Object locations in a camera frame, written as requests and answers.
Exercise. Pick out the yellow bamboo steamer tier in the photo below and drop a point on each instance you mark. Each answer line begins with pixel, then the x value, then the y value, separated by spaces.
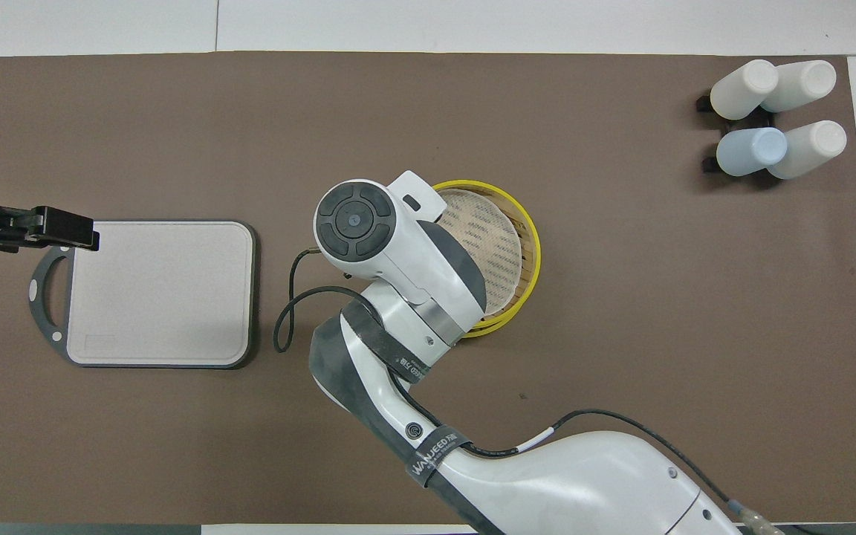
pixel 532 253

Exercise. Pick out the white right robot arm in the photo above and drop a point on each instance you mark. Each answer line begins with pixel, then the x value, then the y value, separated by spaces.
pixel 428 297

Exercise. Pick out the beige perforated steamer liner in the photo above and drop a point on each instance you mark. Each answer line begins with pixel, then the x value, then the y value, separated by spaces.
pixel 487 238

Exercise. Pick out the grey cutting board black rim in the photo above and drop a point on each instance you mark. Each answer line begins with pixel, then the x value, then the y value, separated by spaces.
pixel 168 297

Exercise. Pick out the brown table mat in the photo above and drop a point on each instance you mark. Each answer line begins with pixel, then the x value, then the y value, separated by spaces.
pixel 621 334

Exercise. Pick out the black cup rack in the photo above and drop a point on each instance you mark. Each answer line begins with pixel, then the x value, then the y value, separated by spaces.
pixel 704 102

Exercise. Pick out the light blue plastic cup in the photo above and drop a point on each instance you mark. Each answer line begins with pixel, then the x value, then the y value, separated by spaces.
pixel 751 151

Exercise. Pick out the white cup blue rim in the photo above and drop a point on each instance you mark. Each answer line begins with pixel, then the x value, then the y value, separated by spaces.
pixel 807 83

